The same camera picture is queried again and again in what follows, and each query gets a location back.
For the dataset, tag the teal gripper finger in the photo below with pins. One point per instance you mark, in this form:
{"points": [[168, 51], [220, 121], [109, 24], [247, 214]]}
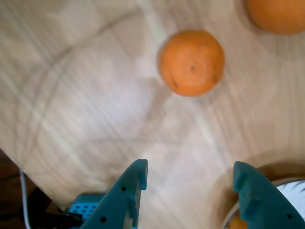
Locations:
{"points": [[114, 205], [267, 205]]}

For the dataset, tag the orange fruit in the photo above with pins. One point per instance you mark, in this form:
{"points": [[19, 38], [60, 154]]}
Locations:
{"points": [[191, 63], [278, 14], [236, 224]]}

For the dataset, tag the teal robot base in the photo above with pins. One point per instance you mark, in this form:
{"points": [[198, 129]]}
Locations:
{"points": [[83, 208]]}

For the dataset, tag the white plate with blue strokes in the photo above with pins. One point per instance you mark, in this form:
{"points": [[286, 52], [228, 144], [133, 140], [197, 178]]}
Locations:
{"points": [[295, 193]]}

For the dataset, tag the black table clamp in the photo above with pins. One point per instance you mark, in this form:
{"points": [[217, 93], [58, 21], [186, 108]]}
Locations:
{"points": [[59, 220]]}

